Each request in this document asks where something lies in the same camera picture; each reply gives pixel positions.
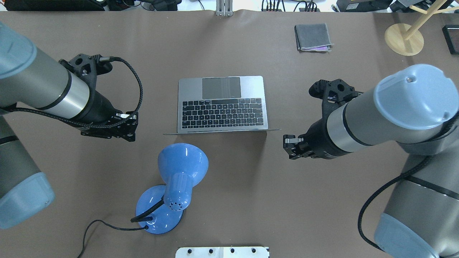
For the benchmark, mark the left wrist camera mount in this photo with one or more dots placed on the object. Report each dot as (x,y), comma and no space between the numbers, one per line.
(87,68)

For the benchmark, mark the blue desk lamp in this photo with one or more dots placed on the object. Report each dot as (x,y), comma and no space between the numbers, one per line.
(160,208)

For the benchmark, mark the aluminium frame post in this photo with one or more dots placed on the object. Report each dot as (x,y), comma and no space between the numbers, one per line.
(224,8)

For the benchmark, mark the wooden cup stand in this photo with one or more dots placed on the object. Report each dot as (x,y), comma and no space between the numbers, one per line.
(406,39)

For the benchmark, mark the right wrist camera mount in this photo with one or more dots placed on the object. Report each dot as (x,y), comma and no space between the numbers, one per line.
(333,94)

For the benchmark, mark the black tray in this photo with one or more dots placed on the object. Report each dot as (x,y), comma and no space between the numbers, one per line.
(451,34)

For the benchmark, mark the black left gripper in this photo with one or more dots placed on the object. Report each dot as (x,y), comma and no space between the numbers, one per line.
(100,106)

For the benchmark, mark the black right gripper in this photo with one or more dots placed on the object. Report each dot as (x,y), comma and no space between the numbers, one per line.
(320,139)

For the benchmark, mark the grey laptop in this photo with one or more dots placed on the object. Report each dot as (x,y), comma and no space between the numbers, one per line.
(210,105)

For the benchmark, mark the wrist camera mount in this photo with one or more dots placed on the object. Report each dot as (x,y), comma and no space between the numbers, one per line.
(87,68)
(333,94)

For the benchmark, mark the folded grey cloth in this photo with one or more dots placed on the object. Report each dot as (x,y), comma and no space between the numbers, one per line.
(312,37)

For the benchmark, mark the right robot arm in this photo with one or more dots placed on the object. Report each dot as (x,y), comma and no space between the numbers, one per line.
(414,215)

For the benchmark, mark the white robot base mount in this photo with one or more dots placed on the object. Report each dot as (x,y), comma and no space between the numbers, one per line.
(223,252)

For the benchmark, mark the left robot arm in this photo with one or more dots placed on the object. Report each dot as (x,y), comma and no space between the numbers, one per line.
(33,82)

